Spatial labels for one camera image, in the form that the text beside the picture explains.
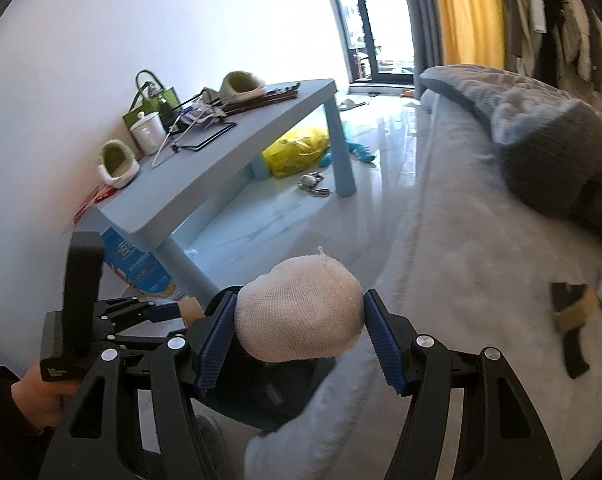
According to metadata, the green plush slipper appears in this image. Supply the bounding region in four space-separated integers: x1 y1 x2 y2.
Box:
201 70 266 104
97 140 141 190

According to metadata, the keyring bundle on floor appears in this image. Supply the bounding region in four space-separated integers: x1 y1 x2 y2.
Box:
297 171 330 197

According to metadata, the hanging clothes rack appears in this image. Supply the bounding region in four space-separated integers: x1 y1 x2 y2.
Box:
502 0 602 103

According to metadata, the teal toy on floor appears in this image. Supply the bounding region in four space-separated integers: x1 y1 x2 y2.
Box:
318 142 376 168

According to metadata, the grey bed mattress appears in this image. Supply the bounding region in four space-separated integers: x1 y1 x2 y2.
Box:
243 92 602 479

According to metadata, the light blue low table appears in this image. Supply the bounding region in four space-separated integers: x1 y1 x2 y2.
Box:
85 79 356 304

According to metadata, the person's left hand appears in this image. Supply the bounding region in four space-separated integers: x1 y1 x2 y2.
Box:
10 364 80 431

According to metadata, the green handbag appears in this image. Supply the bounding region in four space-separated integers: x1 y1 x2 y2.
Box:
122 70 181 131

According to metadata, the dark wooden sticks bundle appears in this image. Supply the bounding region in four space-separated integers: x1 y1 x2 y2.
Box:
222 81 301 116

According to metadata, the white lidded mug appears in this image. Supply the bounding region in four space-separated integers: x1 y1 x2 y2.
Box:
130 112 167 155

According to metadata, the yellow curtain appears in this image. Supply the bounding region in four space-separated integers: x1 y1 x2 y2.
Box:
437 0 506 68

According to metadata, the blue pet food bag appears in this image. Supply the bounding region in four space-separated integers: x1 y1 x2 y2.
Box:
100 228 176 298

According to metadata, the dark green trash bin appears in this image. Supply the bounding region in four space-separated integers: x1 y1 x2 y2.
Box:
200 285 340 434

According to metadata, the yellow plastic bag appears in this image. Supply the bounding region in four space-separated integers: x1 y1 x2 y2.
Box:
262 127 330 179

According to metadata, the white mesh fruit wrapper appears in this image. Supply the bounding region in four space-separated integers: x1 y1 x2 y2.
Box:
234 248 364 363

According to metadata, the grey curtain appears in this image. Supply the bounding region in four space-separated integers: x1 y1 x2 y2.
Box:
406 0 443 99

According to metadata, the dark grey fluffy blanket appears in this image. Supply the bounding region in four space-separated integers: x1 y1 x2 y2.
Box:
420 64 602 238

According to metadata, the black wire stand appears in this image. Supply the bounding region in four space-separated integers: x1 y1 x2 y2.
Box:
167 88 237 153

